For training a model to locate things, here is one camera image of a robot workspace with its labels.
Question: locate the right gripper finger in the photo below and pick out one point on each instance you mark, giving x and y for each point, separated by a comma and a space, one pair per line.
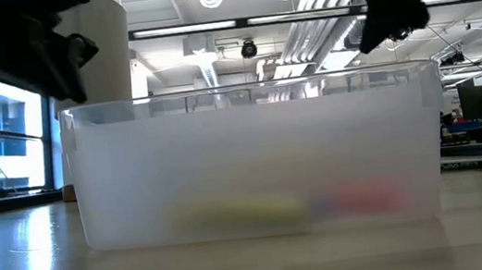
393, 12

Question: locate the red highlighter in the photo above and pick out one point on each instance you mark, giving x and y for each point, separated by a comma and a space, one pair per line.
370, 195

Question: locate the yellow highlighter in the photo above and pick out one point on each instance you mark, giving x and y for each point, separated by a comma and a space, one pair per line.
242, 211

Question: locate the blue box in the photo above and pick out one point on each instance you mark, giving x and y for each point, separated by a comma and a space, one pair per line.
461, 127

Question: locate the black light bar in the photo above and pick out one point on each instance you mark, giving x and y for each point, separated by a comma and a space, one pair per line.
242, 23

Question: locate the black marker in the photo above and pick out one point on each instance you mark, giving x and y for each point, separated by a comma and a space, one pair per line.
464, 165

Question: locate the translucent clear plastic bin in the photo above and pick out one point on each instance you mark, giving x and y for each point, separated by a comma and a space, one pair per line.
252, 152

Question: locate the small black rig camera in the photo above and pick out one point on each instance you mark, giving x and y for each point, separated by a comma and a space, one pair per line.
452, 59

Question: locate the black round overhead camera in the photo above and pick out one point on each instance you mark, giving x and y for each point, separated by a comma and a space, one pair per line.
249, 49

